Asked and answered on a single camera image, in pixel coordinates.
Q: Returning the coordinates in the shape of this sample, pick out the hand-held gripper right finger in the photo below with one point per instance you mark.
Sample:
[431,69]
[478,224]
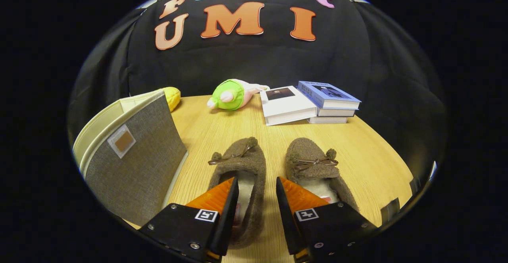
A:
[286,219]

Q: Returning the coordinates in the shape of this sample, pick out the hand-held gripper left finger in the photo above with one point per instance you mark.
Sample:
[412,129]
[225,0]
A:
[230,215]

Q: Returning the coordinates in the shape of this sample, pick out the brown fuzzy shoe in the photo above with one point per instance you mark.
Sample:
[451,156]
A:
[254,160]
[305,148]

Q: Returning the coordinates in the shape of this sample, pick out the grey fabric storage box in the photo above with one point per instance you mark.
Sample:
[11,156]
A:
[139,167]

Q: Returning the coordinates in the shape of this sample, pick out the white book with dark photo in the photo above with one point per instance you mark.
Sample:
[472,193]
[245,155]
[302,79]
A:
[285,104]

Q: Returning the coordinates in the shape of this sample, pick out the navy cover book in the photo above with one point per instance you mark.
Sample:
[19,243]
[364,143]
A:
[337,112]

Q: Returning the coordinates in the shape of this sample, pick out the green and pink plush toy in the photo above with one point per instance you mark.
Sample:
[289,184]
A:
[228,96]

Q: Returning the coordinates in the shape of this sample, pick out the yellow plush toy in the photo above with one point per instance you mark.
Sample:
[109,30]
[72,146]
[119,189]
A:
[173,98]

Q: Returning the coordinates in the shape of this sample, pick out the blue cover book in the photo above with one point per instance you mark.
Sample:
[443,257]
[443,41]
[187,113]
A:
[313,88]

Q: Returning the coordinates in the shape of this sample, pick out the dark grey table bracket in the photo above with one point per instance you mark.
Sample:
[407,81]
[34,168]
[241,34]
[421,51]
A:
[391,211]
[414,185]

